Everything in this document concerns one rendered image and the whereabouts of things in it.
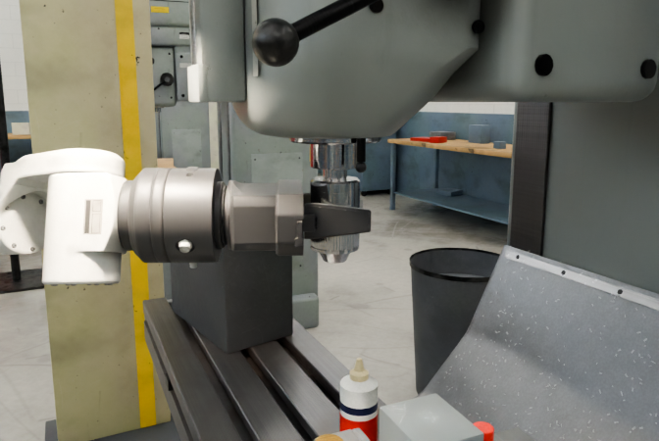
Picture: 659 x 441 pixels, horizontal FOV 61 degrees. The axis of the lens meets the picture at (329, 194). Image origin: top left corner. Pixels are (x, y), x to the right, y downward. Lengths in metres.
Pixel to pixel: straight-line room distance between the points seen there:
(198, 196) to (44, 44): 1.74
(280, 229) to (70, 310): 1.89
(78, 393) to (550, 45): 2.20
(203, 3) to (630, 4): 0.37
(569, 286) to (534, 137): 0.21
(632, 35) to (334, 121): 0.28
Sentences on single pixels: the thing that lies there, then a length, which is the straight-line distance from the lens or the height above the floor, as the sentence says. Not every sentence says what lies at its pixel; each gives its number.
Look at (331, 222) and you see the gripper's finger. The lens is 0.50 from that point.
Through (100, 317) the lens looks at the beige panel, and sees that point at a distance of 2.33.
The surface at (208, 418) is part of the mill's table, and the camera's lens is 0.73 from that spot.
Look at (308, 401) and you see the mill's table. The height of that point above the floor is 0.97.
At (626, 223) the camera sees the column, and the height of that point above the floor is 1.20.
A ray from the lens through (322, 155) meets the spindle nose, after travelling 0.50.
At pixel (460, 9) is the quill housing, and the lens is 0.47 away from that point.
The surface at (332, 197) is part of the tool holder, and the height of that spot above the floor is 1.25.
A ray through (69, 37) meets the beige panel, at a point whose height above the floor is 1.56.
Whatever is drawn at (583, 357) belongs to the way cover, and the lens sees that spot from 0.76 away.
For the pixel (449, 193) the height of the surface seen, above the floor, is 0.27.
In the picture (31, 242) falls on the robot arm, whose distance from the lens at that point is 0.62.
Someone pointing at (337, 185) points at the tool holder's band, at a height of 1.27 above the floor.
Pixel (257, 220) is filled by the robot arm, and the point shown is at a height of 1.24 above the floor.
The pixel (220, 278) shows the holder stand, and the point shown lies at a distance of 0.85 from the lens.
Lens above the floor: 1.34
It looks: 10 degrees down
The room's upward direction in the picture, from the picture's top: straight up
